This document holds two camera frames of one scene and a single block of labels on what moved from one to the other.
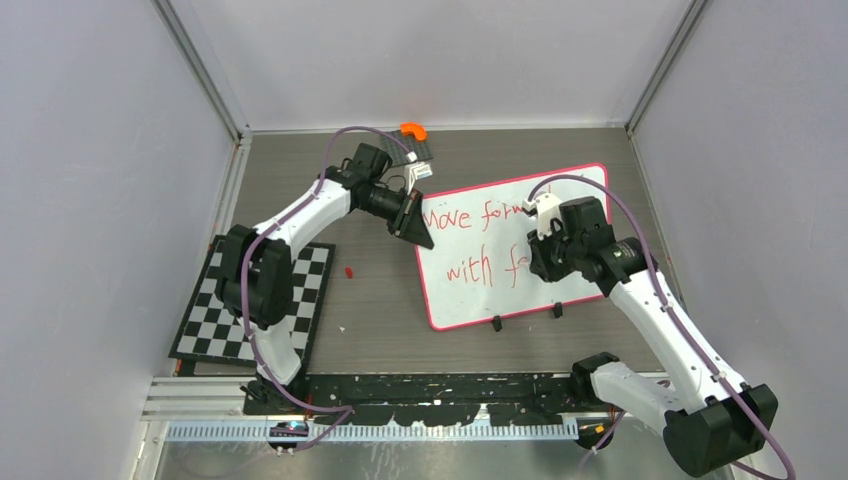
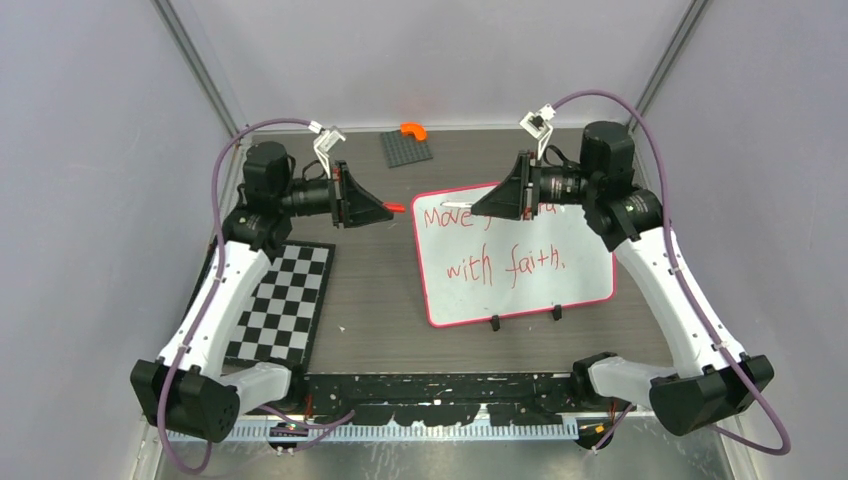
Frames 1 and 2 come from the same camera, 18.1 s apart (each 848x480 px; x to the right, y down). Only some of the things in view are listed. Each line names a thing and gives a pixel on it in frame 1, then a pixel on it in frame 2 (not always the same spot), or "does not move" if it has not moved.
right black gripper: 541,263 → 514,196
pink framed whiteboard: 479,266 does not move
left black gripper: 408,222 → 352,205
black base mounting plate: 437,398 does not move
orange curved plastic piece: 416,128 does not move
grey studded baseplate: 396,151 does not move
